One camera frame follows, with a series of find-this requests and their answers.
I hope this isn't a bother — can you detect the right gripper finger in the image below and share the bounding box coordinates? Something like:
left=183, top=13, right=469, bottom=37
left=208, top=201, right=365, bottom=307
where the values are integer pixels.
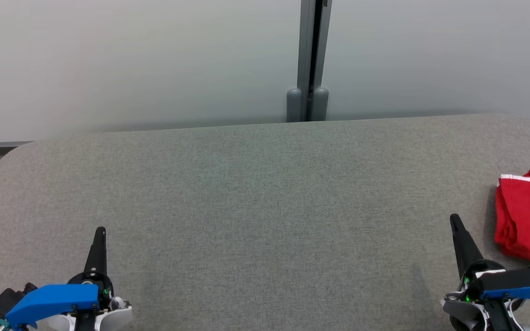
left=449, top=214, right=484, bottom=279

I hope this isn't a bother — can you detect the grey metal partition post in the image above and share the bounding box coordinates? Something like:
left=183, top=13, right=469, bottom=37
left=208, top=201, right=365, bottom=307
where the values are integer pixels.
left=297, top=0, right=333, bottom=122

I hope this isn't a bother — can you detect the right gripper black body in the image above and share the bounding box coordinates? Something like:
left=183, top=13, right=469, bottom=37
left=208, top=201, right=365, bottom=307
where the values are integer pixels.
left=461, top=259, right=530, bottom=302

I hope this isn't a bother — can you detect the grey cylinder post foot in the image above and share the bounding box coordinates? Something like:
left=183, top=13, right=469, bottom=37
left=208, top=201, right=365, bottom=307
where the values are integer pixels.
left=312, top=87, right=329, bottom=122
left=286, top=88, right=303, bottom=123

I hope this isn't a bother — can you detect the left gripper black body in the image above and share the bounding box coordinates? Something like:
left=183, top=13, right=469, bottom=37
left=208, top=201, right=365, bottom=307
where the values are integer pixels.
left=68, top=271, right=115, bottom=307

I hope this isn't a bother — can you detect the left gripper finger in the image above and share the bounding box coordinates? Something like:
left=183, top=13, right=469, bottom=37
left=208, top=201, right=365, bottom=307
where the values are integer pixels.
left=84, top=227, right=108, bottom=275

